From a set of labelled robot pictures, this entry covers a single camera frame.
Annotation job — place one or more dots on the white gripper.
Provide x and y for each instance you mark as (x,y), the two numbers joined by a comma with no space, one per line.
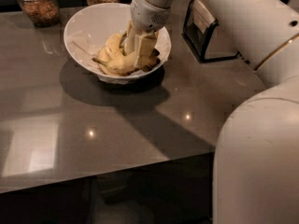
(147,14)

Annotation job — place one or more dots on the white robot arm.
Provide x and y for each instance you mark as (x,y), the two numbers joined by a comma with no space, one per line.
(255,162)

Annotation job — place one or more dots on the white bowl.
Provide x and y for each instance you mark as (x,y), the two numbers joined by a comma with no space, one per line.
(100,21)

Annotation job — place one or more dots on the white paper bowl liner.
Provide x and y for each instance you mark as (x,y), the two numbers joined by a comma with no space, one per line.
(82,50)

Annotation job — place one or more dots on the black chrome napkin dispenser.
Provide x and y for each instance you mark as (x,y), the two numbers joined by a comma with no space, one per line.
(205,37)

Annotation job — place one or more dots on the left glass granola jar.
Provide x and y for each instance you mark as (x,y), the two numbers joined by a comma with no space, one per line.
(42,13)

